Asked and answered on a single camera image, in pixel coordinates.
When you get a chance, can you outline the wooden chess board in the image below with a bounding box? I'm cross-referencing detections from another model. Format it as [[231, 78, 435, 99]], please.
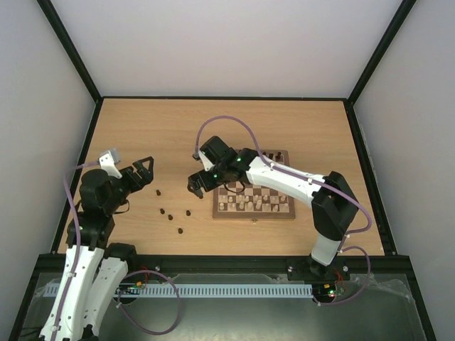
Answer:
[[212, 148, 296, 220]]

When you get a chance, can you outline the white slotted cable duct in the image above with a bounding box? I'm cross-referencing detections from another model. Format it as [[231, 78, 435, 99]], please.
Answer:
[[42, 283, 314, 299]]

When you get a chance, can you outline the black aluminium frame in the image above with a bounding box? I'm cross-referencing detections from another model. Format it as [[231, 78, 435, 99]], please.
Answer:
[[9, 1, 436, 340]]

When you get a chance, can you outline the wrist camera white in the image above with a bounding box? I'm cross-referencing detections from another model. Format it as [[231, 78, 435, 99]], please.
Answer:
[[193, 150, 214, 172], [98, 148, 122, 179]]

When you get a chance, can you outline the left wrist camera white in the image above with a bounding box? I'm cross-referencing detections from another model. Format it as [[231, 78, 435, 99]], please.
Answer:
[[98, 148, 122, 179]]

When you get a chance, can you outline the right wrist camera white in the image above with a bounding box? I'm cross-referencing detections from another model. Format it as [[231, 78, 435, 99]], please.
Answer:
[[193, 150, 214, 172]]

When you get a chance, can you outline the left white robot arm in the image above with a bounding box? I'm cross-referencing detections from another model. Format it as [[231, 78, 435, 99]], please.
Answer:
[[38, 152, 154, 340]]

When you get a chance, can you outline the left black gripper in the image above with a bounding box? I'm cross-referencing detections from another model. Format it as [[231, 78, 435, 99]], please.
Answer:
[[106, 156, 155, 213]]

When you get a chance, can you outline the metal base plate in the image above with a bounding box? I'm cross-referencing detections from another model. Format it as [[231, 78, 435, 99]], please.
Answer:
[[21, 274, 426, 340]]

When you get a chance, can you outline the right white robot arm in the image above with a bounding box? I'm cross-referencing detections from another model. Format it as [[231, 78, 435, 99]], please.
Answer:
[[188, 136, 359, 278]]

